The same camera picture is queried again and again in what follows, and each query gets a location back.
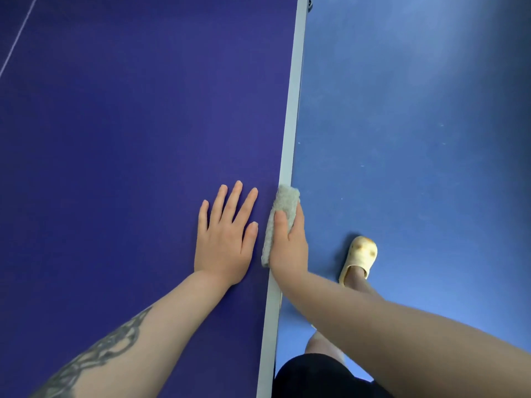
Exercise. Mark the person's right hand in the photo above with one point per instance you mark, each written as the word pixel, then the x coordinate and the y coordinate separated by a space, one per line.
pixel 290 256

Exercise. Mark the person's left hand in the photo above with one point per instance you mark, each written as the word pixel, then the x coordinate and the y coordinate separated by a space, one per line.
pixel 224 248

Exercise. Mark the grey cleaning cloth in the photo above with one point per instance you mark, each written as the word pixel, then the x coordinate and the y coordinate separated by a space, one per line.
pixel 286 198

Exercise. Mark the person's left forearm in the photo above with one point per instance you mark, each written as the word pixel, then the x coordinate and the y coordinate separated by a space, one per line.
pixel 137 348

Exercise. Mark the person's right forearm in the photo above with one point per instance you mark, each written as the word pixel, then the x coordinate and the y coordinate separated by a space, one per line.
pixel 394 327

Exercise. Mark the person's left leg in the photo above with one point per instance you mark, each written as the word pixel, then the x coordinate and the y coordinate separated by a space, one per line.
pixel 321 346

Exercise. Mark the blue table tennis table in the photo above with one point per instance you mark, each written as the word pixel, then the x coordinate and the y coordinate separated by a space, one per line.
pixel 124 120

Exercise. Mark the cream right slipper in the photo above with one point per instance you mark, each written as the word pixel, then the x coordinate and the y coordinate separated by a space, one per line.
pixel 363 252

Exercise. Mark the black shorts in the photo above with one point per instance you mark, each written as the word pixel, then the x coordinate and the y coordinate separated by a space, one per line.
pixel 315 377

